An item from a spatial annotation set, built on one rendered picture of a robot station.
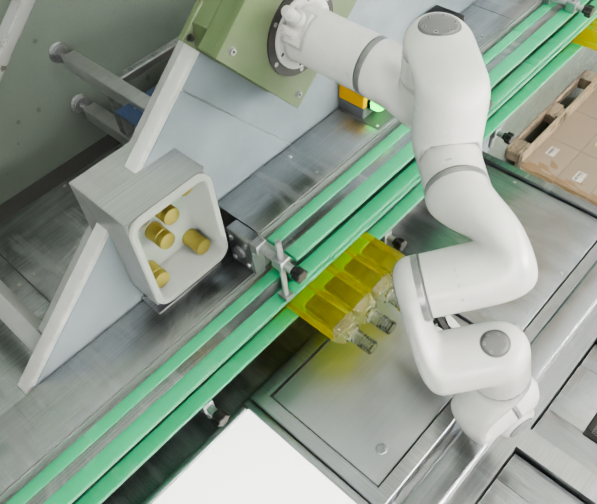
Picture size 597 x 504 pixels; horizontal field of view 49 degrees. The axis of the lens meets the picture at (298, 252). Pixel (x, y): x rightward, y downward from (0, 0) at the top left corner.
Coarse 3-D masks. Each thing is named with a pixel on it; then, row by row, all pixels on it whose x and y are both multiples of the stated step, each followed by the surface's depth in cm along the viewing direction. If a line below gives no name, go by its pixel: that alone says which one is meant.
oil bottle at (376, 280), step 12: (348, 252) 135; (336, 264) 133; (348, 264) 133; (360, 264) 133; (372, 264) 132; (348, 276) 132; (360, 276) 131; (372, 276) 131; (384, 276) 130; (372, 288) 129; (384, 288) 129; (384, 300) 130
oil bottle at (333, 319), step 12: (312, 288) 130; (300, 300) 129; (312, 300) 128; (324, 300) 128; (336, 300) 128; (300, 312) 131; (312, 312) 127; (324, 312) 126; (336, 312) 126; (348, 312) 126; (312, 324) 130; (324, 324) 126; (336, 324) 125; (348, 324) 125; (336, 336) 126; (348, 336) 125
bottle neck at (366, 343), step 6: (354, 330) 125; (360, 330) 125; (354, 336) 124; (360, 336) 124; (366, 336) 124; (354, 342) 125; (360, 342) 124; (366, 342) 123; (372, 342) 123; (360, 348) 124; (366, 348) 123; (372, 348) 125
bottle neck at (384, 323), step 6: (372, 312) 127; (378, 312) 127; (372, 318) 127; (378, 318) 126; (384, 318) 126; (390, 318) 127; (378, 324) 126; (384, 324) 126; (390, 324) 125; (384, 330) 126; (390, 330) 127
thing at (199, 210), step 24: (192, 192) 116; (144, 216) 103; (192, 216) 123; (216, 216) 117; (144, 240) 117; (216, 240) 124; (144, 264) 109; (168, 264) 123; (192, 264) 123; (168, 288) 120
